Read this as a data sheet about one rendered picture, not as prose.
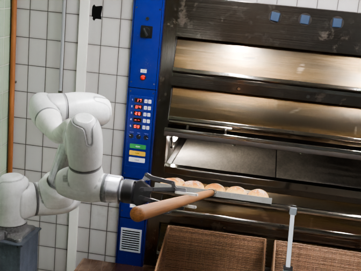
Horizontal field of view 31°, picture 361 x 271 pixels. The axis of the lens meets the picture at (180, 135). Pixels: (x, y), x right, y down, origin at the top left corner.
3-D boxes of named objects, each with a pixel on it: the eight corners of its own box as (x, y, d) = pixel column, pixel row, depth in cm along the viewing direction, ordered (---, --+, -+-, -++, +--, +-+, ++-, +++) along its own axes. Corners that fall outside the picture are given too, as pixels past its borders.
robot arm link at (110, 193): (106, 201, 207) (123, 204, 206) (99, 202, 198) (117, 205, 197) (109, 173, 207) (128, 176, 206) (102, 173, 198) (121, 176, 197)
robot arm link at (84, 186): (99, 211, 200) (99, 175, 194) (51, 204, 202) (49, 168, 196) (108, 192, 210) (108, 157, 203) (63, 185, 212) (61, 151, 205)
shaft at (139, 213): (143, 223, 120) (145, 207, 120) (127, 221, 120) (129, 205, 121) (214, 196, 289) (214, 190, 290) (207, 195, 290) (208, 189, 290)
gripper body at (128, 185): (126, 177, 205) (154, 180, 204) (122, 203, 205) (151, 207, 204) (121, 177, 198) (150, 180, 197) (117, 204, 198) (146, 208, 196)
